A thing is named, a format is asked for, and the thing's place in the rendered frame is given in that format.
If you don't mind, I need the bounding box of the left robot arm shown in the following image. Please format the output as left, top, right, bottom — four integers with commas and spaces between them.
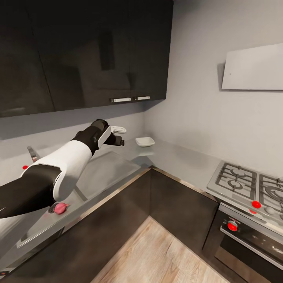
0, 119, 126, 259

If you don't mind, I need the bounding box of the bowl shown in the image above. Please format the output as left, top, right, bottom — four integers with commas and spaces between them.
136, 137, 155, 147

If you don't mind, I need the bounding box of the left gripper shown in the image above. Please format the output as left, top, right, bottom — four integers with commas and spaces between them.
104, 134, 125, 146

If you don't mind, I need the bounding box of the vidalia onion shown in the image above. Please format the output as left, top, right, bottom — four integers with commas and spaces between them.
54, 203, 68, 214

